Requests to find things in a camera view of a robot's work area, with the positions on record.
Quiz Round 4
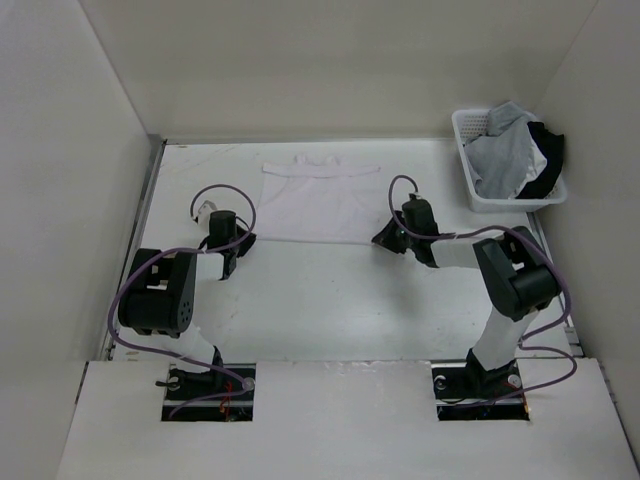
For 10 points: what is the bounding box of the pale pink tank top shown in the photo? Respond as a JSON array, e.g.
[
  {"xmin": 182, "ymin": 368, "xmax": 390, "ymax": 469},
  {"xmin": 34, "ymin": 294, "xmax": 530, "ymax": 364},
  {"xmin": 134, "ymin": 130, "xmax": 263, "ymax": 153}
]
[{"xmin": 255, "ymin": 155, "xmax": 387, "ymax": 245}]

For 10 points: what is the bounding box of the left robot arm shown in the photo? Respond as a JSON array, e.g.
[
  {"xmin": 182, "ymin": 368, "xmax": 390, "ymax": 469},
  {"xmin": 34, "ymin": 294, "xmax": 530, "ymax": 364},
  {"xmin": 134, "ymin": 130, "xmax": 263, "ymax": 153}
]
[{"xmin": 108, "ymin": 210, "xmax": 257, "ymax": 399}]

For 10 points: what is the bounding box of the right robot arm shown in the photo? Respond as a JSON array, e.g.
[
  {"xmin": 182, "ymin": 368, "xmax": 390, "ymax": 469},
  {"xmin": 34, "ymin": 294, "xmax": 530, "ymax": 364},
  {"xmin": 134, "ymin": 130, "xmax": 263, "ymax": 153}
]
[{"xmin": 372, "ymin": 195, "xmax": 560, "ymax": 396}]

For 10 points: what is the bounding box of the grey tank top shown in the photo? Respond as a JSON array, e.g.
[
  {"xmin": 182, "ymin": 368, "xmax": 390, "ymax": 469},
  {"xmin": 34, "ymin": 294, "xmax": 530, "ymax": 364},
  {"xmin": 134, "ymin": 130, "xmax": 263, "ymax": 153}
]
[{"xmin": 464, "ymin": 101, "xmax": 535, "ymax": 200}]

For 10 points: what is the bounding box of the white tank top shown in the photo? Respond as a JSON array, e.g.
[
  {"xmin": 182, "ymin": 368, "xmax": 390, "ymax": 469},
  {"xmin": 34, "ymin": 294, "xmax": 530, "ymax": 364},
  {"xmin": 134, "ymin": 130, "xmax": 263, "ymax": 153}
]
[{"xmin": 522, "ymin": 146, "xmax": 547, "ymax": 185}]

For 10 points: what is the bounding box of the black tank top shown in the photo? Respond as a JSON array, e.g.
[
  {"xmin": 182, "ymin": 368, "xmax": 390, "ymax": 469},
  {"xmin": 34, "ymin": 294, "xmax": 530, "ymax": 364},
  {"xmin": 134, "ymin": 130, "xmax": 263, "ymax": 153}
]
[{"xmin": 515, "ymin": 122, "xmax": 565, "ymax": 200}]

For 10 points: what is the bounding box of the white plastic laundry basket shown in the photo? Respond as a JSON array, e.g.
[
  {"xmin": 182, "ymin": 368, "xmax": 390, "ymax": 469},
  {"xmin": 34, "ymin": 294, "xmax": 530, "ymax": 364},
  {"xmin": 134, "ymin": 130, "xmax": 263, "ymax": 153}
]
[{"xmin": 451, "ymin": 107, "xmax": 569, "ymax": 213}]

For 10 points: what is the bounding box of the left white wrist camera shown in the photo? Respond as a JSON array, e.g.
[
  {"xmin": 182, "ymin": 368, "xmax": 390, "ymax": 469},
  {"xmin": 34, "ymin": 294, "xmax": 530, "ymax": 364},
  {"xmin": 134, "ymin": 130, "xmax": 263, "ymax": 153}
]
[{"xmin": 193, "ymin": 200, "xmax": 218, "ymax": 226}]

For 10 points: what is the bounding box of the left metal table rail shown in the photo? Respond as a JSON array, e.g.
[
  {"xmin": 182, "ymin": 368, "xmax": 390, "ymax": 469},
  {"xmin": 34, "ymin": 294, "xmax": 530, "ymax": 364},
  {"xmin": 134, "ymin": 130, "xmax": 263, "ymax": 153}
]
[{"xmin": 97, "ymin": 133, "xmax": 167, "ymax": 361}]

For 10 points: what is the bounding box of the metal table rail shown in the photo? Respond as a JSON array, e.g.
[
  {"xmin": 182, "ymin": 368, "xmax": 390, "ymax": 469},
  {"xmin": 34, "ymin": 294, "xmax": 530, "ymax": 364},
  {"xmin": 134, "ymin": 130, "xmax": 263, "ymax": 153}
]
[
  {"xmin": 525, "ymin": 213, "xmax": 584, "ymax": 358},
  {"xmin": 97, "ymin": 133, "xmax": 167, "ymax": 361}
]

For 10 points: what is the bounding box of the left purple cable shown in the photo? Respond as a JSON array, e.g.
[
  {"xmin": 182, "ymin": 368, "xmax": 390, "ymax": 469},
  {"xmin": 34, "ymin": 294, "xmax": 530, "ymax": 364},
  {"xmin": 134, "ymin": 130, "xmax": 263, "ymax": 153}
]
[{"xmin": 107, "ymin": 183, "xmax": 259, "ymax": 419}]

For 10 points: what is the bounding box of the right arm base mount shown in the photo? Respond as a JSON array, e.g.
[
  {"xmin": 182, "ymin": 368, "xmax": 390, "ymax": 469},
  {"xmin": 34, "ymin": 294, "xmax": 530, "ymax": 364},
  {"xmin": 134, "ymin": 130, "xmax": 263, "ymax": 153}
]
[{"xmin": 431, "ymin": 362, "xmax": 529, "ymax": 421}]

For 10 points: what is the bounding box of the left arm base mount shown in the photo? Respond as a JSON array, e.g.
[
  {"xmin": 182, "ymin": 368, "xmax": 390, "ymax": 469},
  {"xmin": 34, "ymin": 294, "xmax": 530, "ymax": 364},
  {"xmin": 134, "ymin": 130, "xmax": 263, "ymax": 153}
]
[{"xmin": 156, "ymin": 364, "xmax": 257, "ymax": 423}]

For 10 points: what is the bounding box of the right metal table rail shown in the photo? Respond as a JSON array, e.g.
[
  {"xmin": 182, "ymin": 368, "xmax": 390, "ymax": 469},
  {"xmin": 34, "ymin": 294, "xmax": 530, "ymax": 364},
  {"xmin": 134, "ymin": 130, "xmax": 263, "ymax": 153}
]
[{"xmin": 525, "ymin": 213, "xmax": 584, "ymax": 358}]

